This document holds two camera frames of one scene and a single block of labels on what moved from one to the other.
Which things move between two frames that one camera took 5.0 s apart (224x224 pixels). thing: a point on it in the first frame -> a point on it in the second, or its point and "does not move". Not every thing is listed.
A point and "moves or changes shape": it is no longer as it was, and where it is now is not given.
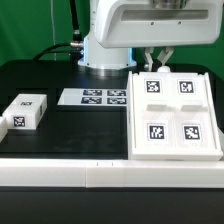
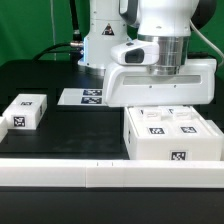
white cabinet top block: [25, 112] does not move
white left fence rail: [3, 128] does not move
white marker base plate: [117, 97] does not move
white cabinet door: [194, 113] moves or changes shape
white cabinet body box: [172, 117] does not move
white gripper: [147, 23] -> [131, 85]
